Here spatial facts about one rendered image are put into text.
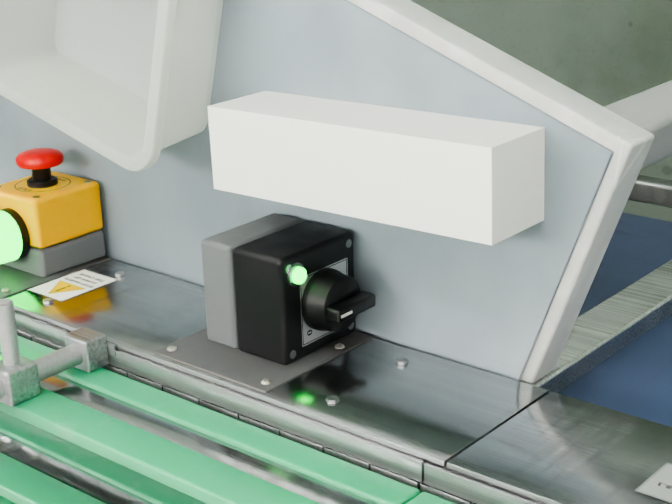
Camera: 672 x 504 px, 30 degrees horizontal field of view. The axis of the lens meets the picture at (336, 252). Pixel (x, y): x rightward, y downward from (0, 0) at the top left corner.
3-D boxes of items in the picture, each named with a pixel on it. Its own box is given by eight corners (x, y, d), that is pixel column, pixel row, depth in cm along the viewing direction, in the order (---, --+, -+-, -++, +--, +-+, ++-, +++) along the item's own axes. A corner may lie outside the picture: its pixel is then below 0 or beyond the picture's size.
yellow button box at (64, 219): (61, 240, 115) (-6, 263, 110) (53, 162, 113) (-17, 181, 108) (111, 255, 111) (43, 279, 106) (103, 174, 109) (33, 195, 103)
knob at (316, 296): (342, 317, 91) (379, 328, 89) (301, 337, 88) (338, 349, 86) (341, 259, 90) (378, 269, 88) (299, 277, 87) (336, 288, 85)
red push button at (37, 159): (9, 190, 108) (5, 152, 107) (47, 179, 111) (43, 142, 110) (38, 198, 106) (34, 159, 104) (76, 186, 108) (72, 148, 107)
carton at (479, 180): (265, 90, 93) (207, 106, 89) (544, 127, 78) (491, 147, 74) (270, 169, 95) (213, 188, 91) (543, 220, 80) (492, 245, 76)
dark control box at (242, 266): (282, 306, 99) (205, 341, 92) (277, 209, 96) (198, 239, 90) (363, 330, 93) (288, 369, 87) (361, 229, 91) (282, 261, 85)
